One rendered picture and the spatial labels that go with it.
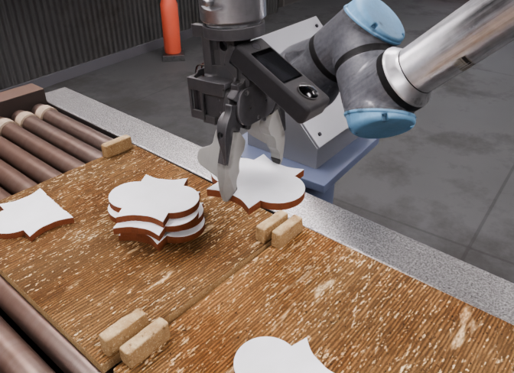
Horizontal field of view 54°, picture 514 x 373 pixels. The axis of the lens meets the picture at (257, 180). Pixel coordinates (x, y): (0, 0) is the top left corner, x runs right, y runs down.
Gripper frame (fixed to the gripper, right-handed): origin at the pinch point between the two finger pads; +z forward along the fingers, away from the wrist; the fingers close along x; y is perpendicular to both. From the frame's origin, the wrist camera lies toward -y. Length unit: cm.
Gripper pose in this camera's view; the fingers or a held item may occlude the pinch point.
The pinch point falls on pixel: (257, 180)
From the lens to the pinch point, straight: 65.8
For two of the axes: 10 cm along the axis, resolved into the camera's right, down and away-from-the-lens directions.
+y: -7.8, -2.7, 5.6
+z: 0.5, 8.7, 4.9
